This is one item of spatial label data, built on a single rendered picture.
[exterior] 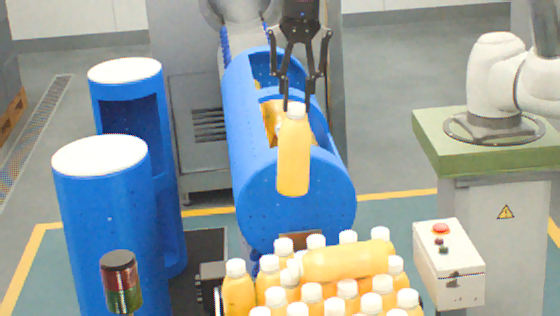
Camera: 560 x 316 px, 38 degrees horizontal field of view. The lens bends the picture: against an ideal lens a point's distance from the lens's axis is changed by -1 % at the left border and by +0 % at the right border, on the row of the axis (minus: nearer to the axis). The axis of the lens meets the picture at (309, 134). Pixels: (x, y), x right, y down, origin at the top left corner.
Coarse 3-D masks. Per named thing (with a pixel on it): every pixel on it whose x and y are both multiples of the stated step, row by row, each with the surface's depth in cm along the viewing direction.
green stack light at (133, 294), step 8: (104, 288) 145; (136, 288) 145; (112, 296) 144; (120, 296) 144; (128, 296) 144; (136, 296) 145; (112, 304) 145; (120, 304) 144; (128, 304) 145; (136, 304) 146; (112, 312) 145; (120, 312) 145; (128, 312) 145
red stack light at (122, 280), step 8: (136, 264) 145; (104, 272) 142; (112, 272) 142; (120, 272) 142; (128, 272) 143; (136, 272) 145; (104, 280) 143; (112, 280) 142; (120, 280) 142; (128, 280) 143; (136, 280) 145; (112, 288) 143; (120, 288) 143; (128, 288) 144
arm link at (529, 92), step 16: (528, 0) 200; (544, 0) 196; (528, 16) 204; (544, 16) 199; (544, 32) 202; (544, 48) 206; (528, 64) 211; (544, 64) 207; (528, 80) 213; (544, 80) 209; (528, 96) 216; (544, 96) 212; (528, 112) 222; (544, 112) 216
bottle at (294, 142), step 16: (288, 128) 169; (304, 128) 170; (288, 144) 170; (304, 144) 171; (288, 160) 171; (304, 160) 172; (288, 176) 173; (304, 176) 174; (288, 192) 174; (304, 192) 175
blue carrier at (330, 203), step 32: (256, 64) 267; (224, 96) 252; (256, 96) 225; (256, 128) 206; (320, 128) 242; (256, 160) 191; (320, 160) 188; (256, 192) 188; (320, 192) 191; (352, 192) 192; (256, 224) 192; (288, 224) 193; (320, 224) 194
